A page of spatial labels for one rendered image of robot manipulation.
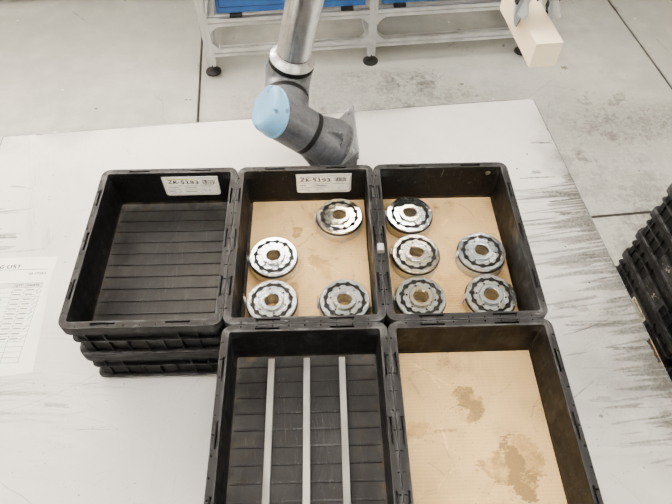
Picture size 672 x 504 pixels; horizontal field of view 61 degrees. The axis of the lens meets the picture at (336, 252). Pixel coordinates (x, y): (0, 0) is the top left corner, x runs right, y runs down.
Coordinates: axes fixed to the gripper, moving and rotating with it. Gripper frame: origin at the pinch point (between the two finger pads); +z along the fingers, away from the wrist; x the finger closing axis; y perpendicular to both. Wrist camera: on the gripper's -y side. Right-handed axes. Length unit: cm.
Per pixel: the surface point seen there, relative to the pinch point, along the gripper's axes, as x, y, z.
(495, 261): -17, 51, 23
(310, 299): -57, 54, 26
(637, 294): 54, 27, 89
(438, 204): -24.9, 31.7, 26.3
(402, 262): -37, 49, 23
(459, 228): -22, 39, 26
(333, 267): -51, 47, 26
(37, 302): -120, 41, 39
